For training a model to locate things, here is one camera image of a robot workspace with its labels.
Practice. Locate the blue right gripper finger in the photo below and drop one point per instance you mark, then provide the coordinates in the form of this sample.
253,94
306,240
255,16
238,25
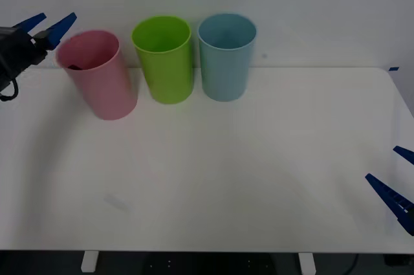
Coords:
406,154
393,199

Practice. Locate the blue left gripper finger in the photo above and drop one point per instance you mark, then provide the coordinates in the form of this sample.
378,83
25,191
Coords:
59,30
32,22

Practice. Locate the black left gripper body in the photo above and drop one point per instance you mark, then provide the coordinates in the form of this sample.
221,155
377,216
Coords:
19,53

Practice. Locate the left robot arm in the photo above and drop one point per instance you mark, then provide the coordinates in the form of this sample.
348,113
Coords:
4,85

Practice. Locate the pink plastic bin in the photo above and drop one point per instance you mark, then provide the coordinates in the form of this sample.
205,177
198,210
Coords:
103,90

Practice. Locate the white table leg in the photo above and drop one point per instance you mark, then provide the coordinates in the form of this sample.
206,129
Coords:
307,262
89,262

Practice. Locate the green plastic bin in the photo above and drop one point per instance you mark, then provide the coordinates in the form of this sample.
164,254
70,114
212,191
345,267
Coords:
168,74

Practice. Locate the pale blue plastic bin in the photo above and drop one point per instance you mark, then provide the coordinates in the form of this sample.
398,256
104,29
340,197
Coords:
223,74

